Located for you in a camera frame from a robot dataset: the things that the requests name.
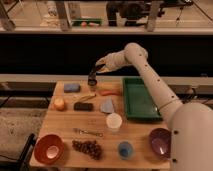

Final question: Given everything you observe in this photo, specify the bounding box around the black brush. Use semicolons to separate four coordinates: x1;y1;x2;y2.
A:
88;67;97;84

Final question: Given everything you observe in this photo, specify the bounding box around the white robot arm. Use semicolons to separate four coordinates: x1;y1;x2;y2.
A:
95;43;213;171

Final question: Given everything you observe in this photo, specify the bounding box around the small metal cup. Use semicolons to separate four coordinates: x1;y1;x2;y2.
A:
88;79;97;91

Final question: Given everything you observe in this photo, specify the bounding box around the blue cup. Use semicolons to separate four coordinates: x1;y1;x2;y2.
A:
118;141;134;160

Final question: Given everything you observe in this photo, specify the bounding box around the orange carrot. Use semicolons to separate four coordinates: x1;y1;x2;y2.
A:
99;90;121;96

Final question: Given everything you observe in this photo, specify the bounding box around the yellow green banana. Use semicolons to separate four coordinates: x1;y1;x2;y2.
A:
76;94;96;102

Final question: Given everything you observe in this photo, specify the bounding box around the blue sponge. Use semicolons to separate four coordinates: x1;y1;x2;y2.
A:
64;83;80;93

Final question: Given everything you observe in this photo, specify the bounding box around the light blue cloth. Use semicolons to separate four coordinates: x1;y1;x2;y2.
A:
100;99;115;114

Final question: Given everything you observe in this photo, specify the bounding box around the black rectangular block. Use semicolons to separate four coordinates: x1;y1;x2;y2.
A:
74;102;93;111

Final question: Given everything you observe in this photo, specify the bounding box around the orange fruit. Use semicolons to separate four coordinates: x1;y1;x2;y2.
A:
53;98;65;111

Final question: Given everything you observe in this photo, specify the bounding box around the green plastic tray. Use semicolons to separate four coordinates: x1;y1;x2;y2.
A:
122;77;163;122

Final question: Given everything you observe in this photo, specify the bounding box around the wooden table board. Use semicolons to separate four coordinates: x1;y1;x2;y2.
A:
39;81;169;169

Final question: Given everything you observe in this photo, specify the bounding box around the bunch of dark grapes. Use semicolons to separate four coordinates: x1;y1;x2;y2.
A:
72;140;103;160

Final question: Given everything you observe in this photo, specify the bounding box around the purple bowl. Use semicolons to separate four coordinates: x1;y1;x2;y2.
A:
149;128;171;159

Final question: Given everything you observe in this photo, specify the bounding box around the orange bowl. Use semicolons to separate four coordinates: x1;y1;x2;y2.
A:
34;134;64;165

